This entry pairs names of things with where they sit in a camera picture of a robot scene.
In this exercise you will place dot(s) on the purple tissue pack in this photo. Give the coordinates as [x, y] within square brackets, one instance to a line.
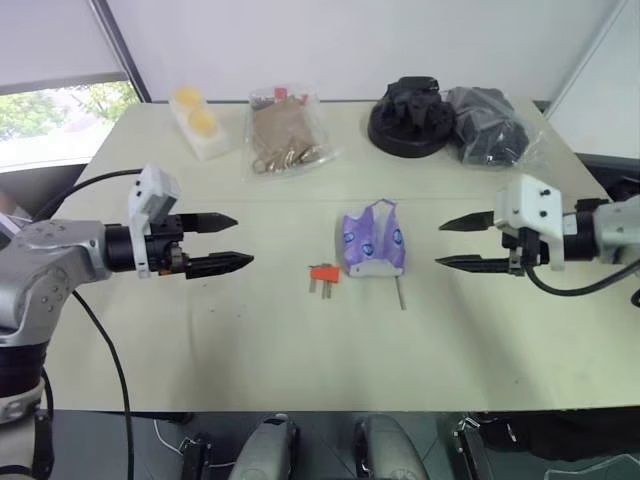
[367, 240]

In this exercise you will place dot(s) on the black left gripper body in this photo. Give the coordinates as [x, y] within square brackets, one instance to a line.
[162, 242]

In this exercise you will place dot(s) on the clear bag of black items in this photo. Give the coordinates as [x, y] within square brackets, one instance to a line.
[487, 125]

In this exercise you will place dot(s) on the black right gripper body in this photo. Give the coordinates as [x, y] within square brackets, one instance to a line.
[530, 247]

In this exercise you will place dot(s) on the white roller window blind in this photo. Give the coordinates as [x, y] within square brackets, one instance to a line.
[50, 40]

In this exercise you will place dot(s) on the yellow round piece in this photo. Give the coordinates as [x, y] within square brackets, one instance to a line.
[187, 96]
[202, 122]

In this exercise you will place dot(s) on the black bracket shape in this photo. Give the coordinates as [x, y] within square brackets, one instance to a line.
[472, 450]
[195, 457]

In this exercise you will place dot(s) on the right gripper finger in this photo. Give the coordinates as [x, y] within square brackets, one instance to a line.
[472, 221]
[475, 264]

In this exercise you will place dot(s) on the red rectangular block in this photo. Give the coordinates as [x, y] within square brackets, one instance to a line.
[326, 274]

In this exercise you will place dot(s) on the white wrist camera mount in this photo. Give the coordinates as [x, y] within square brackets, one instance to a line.
[530, 200]
[150, 190]

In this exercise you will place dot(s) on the yellow items in clear tray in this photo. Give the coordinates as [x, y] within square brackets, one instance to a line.
[210, 145]

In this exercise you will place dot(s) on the black round stand with parts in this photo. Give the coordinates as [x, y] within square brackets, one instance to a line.
[407, 130]

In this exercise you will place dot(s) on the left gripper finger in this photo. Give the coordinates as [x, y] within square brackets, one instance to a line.
[220, 262]
[207, 222]

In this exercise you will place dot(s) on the clear bag of brown parts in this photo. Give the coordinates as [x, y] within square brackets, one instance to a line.
[282, 130]

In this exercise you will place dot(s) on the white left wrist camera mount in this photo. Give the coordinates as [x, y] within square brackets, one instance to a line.
[150, 190]

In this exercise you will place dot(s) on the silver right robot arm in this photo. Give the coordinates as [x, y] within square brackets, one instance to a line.
[607, 227]

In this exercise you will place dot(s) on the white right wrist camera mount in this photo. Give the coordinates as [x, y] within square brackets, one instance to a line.
[530, 200]

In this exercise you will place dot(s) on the dark window frame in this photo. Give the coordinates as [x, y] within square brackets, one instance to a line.
[127, 60]

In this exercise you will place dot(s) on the grey rounded shape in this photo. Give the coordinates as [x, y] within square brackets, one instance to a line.
[265, 450]

